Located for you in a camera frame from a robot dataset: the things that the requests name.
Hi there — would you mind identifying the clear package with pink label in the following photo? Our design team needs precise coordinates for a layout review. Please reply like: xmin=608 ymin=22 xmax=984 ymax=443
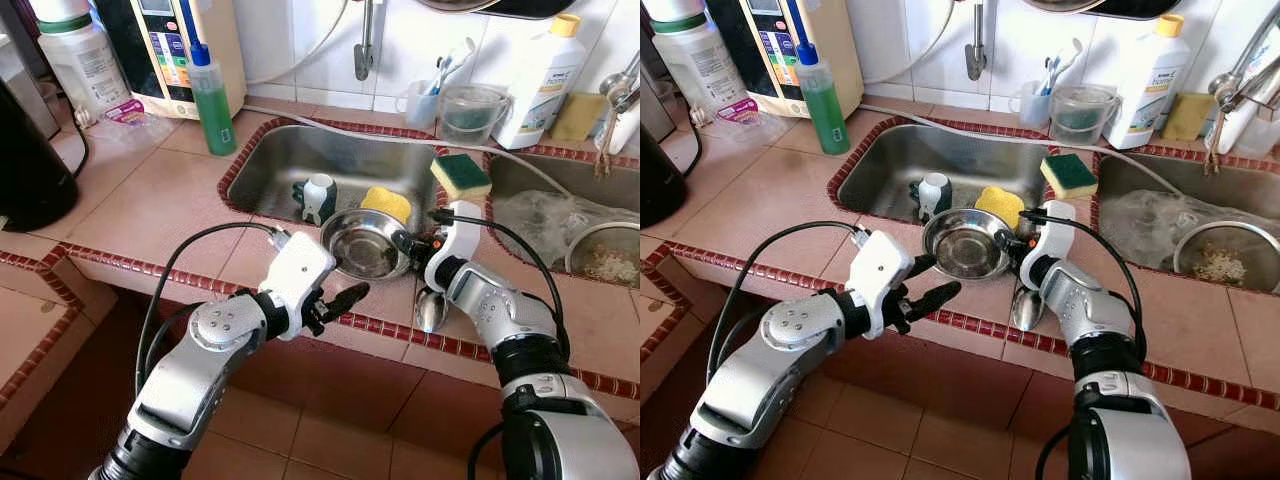
xmin=88 ymin=97 xmax=166 ymax=146
xmin=700 ymin=97 xmax=781 ymax=146

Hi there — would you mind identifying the large jar with green band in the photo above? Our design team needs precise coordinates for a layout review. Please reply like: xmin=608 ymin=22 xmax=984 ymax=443
xmin=28 ymin=0 xmax=131 ymax=121
xmin=640 ymin=0 xmax=736 ymax=116

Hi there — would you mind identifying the thin beige purifier tube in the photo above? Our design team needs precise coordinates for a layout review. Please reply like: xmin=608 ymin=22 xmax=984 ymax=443
xmin=245 ymin=0 xmax=351 ymax=86
xmin=860 ymin=0 xmax=956 ymax=86

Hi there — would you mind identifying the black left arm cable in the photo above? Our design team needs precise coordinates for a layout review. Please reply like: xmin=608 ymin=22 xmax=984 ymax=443
xmin=135 ymin=222 xmax=291 ymax=391
xmin=705 ymin=220 xmax=871 ymax=386

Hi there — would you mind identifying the steel spoon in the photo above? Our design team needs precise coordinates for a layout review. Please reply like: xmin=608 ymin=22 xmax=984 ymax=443
xmin=1010 ymin=285 xmax=1046 ymax=334
xmin=415 ymin=285 xmax=451 ymax=334

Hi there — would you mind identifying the black kitchen appliance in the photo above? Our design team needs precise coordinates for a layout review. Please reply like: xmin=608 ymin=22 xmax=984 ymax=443
xmin=0 ymin=80 xmax=79 ymax=233
xmin=640 ymin=130 xmax=691 ymax=229

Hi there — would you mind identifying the white detergent bottle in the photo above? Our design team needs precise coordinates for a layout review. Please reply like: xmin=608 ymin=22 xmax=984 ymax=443
xmin=495 ymin=12 xmax=586 ymax=151
xmin=1105 ymin=12 xmax=1191 ymax=151

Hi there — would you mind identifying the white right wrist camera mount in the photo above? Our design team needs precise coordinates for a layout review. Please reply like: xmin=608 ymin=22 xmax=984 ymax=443
xmin=1030 ymin=200 xmax=1079 ymax=291
xmin=425 ymin=200 xmax=483 ymax=291

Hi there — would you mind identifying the green and yellow scrub sponge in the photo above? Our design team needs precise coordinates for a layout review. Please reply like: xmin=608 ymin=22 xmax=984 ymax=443
xmin=1040 ymin=153 xmax=1099 ymax=201
xmin=430 ymin=153 xmax=494 ymax=204

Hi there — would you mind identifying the thin chrome purifier tap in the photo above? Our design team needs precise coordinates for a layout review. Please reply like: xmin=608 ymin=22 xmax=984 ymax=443
xmin=965 ymin=0 xmax=991 ymax=81
xmin=353 ymin=0 xmax=386 ymax=81

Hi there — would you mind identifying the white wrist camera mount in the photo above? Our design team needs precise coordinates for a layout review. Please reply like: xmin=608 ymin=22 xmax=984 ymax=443
xmin=848 ymin=228 xmax=916 ymax=341
xmin=425 ymin=200 xmax=483 ymax=291
xmin=1030 ymin=200 xmax=1079 ymax=291
xmin=262 ymin=230 xmax=338 ymax=341

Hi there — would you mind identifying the beige water purifier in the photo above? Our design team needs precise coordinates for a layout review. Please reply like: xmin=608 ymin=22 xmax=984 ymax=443
xmin=95 ymin=0 xmax=246 ymax=119
xmin=715 ymin=0 xmax=866 ymax=119

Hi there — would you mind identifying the metal strainer with food scraps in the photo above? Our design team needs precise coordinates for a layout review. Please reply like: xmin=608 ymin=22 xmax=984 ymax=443
xmin=565 ymin=220 xmax=641 ymax=291
xmin=1172 ymin=220 xmax=1280 ymax=296

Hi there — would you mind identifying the hanging dark blue pan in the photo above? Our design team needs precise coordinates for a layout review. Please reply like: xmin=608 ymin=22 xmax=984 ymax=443
xmin=415 ymin=0 xmax=576 ymax=21
xmin=1020 ymin=0 xmax=1181 ymax=21

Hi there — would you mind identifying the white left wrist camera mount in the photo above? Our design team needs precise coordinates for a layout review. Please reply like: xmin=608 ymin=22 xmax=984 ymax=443
xmin=848 ymin=228 xmax=916 ymax=341
xmin=262 ymin=230 xmax=338 ymax=341

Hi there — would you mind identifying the plain yellow sponge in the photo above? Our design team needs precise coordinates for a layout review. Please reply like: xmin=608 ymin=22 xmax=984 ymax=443
xmin=548 ymin=92 xmax=609 ymax=143
xmin=1160 ymin=92 xmax=1216 ymax=143

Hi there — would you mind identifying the stainless steel bowl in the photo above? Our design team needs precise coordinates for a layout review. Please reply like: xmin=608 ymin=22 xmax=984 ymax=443
xmin=320 ymin=207 xmax=413 ymax=283
xmin=922 ymin=207 xmax=1013 ymax=283

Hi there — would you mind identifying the clear plastic bag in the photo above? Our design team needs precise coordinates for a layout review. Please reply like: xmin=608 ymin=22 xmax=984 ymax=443
xmin=490 ymin=190 xmax=641 ymax=261
xmin=1100 ymin=190 xmax=1280 ymax=266

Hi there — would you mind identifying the white drain hose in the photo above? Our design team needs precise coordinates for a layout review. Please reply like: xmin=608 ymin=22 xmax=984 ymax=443
xmin=858 ymin=103 xmax=1186 ymax=196

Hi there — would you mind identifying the translucent toothbrush cup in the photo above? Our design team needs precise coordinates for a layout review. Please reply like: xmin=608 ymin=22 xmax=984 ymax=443
xmin=1012 ymin=78 xmax=1051 ymax=129
xmin=405 ymin=78 xmax=441 ymax=129

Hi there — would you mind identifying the green dish soap bottle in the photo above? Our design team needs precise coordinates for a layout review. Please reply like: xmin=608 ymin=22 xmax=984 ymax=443
xmin=178 ymin=0 xmax=238 ymax=156
xmin=790 ymin=0 xmax=851 ymax=156

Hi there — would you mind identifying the yellow plastic bowl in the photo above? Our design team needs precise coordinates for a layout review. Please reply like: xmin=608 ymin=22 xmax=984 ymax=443
xmin=975 ymin=185 xmax=1026 ymax=231
xmin=360 ymin=185 xmax=413 ymax=226

